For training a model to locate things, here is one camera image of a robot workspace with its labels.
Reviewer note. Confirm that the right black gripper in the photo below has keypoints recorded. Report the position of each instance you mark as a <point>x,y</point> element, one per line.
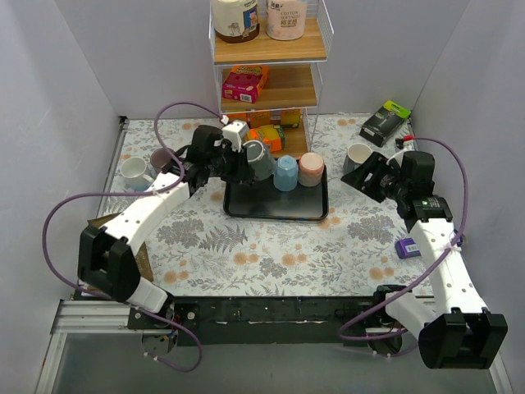
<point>376,177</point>

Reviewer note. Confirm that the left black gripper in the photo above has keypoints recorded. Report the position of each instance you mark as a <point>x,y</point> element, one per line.
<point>239,165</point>

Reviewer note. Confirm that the slate blue mug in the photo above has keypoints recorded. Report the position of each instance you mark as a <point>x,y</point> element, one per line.
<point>356,155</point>

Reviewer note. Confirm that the dark grey mug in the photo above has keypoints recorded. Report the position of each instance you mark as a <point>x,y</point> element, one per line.
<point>259,159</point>

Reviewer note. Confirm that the lavender purple mug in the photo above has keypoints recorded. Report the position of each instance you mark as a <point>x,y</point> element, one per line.
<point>159,158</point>

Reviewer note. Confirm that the white and blue mug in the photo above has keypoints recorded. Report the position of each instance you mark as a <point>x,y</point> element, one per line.
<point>136,174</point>

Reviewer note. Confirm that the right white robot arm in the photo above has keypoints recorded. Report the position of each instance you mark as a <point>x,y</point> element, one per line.
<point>459,332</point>

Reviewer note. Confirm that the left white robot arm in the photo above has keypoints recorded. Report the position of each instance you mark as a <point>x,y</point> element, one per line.
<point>189,169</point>

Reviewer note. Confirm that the pink mug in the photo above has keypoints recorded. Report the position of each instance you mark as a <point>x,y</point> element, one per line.
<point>311,168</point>

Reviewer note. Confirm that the light blue faceted mug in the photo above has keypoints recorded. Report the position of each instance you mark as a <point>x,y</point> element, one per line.
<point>286,174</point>

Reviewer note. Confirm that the black serving tray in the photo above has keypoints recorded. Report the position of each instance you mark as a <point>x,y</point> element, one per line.
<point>262,200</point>

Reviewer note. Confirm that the orange green sponge pack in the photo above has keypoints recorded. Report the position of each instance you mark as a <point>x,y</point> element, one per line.
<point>273,136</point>

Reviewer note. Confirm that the yellow sponge box left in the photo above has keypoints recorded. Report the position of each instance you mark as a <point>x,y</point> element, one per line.
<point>238,116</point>

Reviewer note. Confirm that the yellow sponge box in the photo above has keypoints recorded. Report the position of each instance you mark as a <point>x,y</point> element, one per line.
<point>290,118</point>
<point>258,119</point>
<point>238,116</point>

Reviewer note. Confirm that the yellow sponge box middle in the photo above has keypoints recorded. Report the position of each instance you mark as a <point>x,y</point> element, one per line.
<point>258,119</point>

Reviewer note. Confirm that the black green razor box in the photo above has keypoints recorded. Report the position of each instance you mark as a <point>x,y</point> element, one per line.
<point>384,123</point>

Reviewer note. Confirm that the floral table mat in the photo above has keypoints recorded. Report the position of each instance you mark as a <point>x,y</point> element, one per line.
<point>200,251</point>

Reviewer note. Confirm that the yellow sponge box right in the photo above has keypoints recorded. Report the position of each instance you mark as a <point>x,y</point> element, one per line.
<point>290,118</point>

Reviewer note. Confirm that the pink orange sponge box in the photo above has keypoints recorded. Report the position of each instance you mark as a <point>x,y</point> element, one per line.
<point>245,83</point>

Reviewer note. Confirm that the purple white box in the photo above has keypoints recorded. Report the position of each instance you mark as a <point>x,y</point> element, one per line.
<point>407,249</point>

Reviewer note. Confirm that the brown paper bag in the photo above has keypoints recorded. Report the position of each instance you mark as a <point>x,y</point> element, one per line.
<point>143,258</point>

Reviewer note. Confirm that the brown cartoon paper roll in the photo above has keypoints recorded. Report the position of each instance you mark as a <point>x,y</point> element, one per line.
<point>235,21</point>

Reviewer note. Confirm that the pink cotton tissue roll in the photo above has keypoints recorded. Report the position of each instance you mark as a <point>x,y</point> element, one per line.
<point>286,19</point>

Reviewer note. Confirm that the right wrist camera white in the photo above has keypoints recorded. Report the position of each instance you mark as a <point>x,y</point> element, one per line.
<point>402,146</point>

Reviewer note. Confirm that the white wire wooden shelf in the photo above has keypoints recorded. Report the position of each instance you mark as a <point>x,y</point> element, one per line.
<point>295,80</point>

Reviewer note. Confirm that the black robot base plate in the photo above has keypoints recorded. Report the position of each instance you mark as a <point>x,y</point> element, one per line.
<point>266,320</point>

